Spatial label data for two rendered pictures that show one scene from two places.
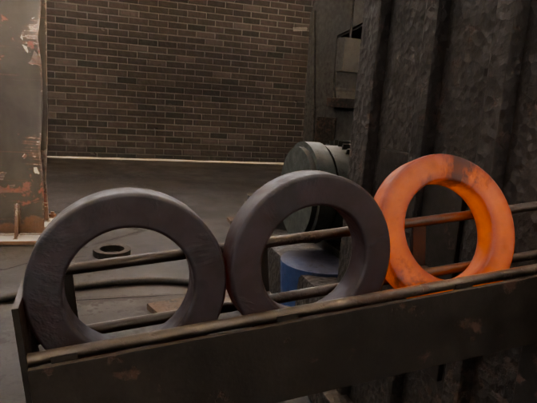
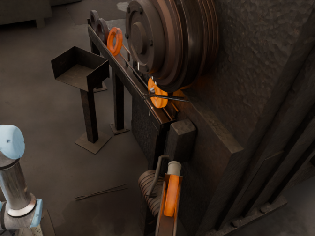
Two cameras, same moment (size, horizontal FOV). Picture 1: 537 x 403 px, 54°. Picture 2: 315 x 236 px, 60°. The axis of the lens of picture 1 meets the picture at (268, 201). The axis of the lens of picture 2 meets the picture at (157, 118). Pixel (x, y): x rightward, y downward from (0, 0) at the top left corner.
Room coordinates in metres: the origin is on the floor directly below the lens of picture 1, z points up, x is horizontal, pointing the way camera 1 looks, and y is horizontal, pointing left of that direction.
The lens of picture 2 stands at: (0.62, -1.91, 1.67)
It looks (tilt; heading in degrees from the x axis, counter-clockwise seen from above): 45 degrees down; 78
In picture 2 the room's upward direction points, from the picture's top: 7 degrees clockwise
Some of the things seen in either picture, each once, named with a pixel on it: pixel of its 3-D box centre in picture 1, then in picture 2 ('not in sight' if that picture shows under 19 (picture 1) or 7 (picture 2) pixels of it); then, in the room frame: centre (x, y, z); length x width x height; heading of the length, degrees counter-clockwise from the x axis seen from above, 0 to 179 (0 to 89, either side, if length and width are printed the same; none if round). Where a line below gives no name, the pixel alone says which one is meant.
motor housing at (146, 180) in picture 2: not in sight; (154, 212); (0.80, -1.26, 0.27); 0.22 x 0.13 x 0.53; 109
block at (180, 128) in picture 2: not in sight; (180, 143); (0.91, -1.12, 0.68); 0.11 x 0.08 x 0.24; 19
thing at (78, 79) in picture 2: not in sight; (86, 104); (0.42, -0.49, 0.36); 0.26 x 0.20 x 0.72; 144
